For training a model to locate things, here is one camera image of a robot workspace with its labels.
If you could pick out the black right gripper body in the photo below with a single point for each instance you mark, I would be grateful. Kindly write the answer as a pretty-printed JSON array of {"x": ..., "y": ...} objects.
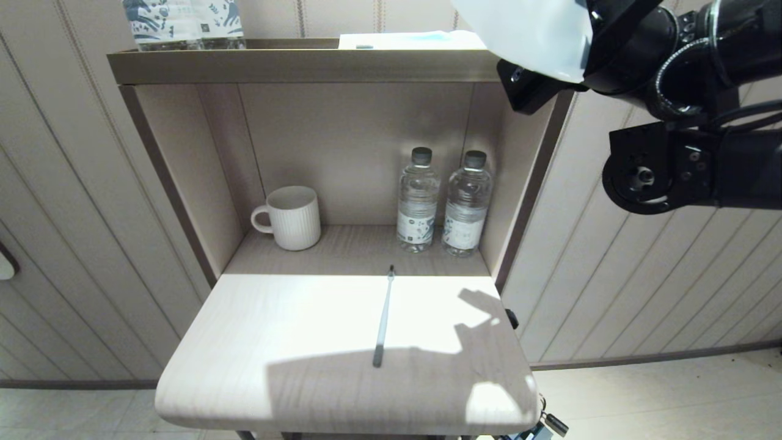
[{"x": 531, "y": 91}]

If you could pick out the white floral zip pouch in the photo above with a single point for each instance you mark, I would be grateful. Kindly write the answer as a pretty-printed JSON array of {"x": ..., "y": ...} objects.
[{"x": 531, "y": 36}]

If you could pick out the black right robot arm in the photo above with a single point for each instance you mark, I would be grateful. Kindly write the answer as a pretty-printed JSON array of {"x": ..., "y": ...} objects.
[{"x": 672, "y": 171}]

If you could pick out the clear water bottle grey cap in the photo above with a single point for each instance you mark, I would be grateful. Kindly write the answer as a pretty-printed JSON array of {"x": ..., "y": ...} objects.
[
  {"x": 417, "y": 205},
  {"x": 466, "y": 208}
]

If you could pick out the white blue packet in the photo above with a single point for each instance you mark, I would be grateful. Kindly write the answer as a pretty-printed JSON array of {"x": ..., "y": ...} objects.
[{"x": 397, "y": 41}]

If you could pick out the beige wooden shelf unit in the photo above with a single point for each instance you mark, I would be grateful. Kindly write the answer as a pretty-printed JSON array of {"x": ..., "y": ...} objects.
[{"x": 305, "y": 66}]

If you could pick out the small black knob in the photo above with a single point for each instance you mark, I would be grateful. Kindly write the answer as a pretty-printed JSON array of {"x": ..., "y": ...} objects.
[{"x": 511, "y": 319}]

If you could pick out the white ribbed mug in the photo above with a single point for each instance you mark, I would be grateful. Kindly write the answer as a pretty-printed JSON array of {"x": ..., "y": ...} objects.
[{"x": 296, "y": 219}]

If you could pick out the grey toothbrush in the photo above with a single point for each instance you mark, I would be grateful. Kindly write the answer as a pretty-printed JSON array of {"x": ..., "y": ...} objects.
[{"x": 383, "y": 318}]

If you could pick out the water bottle blue patterned label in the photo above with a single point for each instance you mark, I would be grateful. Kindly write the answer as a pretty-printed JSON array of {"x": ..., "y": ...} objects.
[{"x": 223, "y": 21}]

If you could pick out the floral pouches on top shelf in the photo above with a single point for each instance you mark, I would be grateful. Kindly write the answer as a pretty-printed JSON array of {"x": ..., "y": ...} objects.
[{"x": 162, "y": 21}]

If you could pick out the white wall fixture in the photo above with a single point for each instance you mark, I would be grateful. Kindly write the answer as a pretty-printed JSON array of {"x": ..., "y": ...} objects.
[{"x": 6, "y": 264}]

